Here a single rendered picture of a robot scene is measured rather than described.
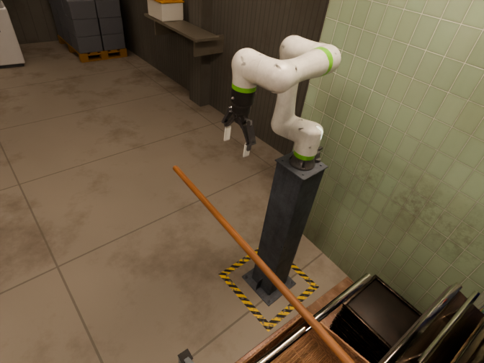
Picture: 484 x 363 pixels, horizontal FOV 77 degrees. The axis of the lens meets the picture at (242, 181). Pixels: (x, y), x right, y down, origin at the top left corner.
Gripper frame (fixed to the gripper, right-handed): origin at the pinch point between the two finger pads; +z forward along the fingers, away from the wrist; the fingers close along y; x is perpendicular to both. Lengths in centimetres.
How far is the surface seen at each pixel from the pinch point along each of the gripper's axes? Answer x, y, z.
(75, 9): -80, 531, 74
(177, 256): -2, 58, 149
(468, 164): -109, -62, 10
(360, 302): -32, -69, 61
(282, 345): 28, -66, 29
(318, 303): -32, -52, 88
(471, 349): 4, -98, -2
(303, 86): -191, 117, 56
